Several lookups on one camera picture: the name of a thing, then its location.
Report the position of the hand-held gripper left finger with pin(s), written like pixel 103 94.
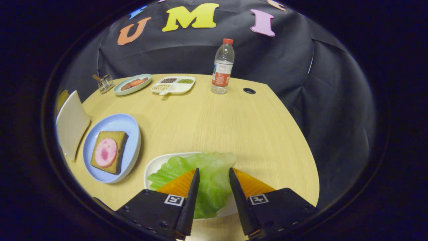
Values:
pixel 190 207

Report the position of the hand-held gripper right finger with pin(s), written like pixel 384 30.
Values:
pixel 239 207

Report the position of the green lettuce leaf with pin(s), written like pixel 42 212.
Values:
pixel 210 167

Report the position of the white square plate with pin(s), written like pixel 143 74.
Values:
pixel 153 165

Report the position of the pink ham slice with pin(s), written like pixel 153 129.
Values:
pixel 105 152

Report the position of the toasted bread slice with ham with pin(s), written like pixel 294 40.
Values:
pixel 112 134

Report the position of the blue round plate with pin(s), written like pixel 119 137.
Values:
pixel 113 122

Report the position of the white divided tray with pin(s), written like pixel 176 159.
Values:
pixel 182 88

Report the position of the pale soybeans heap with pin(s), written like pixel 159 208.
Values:
pixel 161 87

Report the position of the green beans heap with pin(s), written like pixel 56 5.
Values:
pixel 185 81

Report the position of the dark red beans heap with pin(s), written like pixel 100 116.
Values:
pixel 169 80

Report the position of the pale green plate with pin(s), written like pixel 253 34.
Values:
pixel 133 89

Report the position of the clear plastic water bottle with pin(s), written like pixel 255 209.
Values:
pixel 222 73

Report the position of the brown meat piece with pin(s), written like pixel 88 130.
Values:
pixel 144 79
pixel 126 86

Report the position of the red tomato slice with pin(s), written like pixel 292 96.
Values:
pixel 136 82

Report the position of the white toaster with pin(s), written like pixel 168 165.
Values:
pixel 72 124

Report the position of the black backdrop cloth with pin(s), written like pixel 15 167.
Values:
pixel 187 50

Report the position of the wooden chopsticks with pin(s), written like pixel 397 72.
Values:
pixel 96 77

